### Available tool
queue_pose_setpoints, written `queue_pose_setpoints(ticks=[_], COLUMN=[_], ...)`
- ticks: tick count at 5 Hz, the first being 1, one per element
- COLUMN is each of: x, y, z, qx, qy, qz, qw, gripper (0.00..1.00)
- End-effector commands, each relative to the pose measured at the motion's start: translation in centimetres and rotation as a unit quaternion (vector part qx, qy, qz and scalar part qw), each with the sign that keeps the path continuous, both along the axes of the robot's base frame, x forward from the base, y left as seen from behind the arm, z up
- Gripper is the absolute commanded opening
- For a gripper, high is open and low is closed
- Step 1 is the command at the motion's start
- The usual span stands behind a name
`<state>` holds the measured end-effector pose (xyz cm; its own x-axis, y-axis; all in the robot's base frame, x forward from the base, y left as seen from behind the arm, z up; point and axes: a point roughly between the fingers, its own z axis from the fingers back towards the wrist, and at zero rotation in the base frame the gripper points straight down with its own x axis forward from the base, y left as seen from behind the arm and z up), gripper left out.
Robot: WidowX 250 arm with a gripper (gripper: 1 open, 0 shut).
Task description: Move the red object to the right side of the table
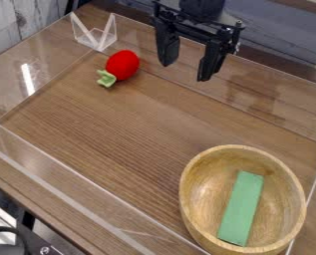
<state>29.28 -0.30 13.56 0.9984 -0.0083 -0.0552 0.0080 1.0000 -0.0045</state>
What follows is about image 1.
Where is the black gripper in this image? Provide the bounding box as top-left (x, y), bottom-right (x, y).
top-left (153, 0), bottom-right (245, 82)

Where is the red plush strawberry toy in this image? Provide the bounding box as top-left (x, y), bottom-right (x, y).
top-left (97, 50), bottom-right (141, 88)

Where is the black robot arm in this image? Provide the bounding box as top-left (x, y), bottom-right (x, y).
top-left (153, 0), bottom-right (245, 82)

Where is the wooden bowl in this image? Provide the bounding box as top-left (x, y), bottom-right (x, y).
top-left (178, 144), bottom-right (307, 255)

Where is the green rectangular block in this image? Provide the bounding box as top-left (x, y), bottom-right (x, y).
top-left (217, 171), bottom-right (264, 247)

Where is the clear acrylic corner bracket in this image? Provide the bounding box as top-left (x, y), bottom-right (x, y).
top-left (70, 13), bottom-right (118, 52)

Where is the clear acrylic tray wall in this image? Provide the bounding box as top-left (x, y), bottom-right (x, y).
top-left (0, 126), bottom-right (208, 255)

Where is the black cable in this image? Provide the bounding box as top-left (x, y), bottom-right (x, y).
top-left (0, 226), bottom-right (26, 255)

